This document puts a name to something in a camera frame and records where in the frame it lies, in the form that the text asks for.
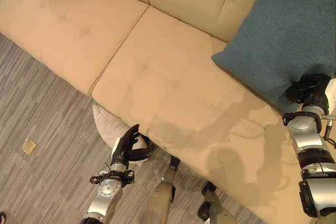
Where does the beige tufted sofa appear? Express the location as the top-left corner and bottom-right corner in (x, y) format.
(0, 0), (336, 224)

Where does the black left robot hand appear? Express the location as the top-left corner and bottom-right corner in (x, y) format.
(110, 123), (153, 166)

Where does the large teal cushion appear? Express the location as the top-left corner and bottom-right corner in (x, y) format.
(211, 0), (336, 111)

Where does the light grey cushion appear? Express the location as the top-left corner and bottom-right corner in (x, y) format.
(92, 104), (151, 166)

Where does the silver right robot leg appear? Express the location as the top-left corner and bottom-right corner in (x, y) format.
(197, 180), (238, 224)

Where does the brass floor socket plate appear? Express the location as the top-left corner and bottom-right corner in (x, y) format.
(22, 137), (37, 154)

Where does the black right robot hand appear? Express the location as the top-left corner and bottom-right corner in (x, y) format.
(285, 73), (336, 109)

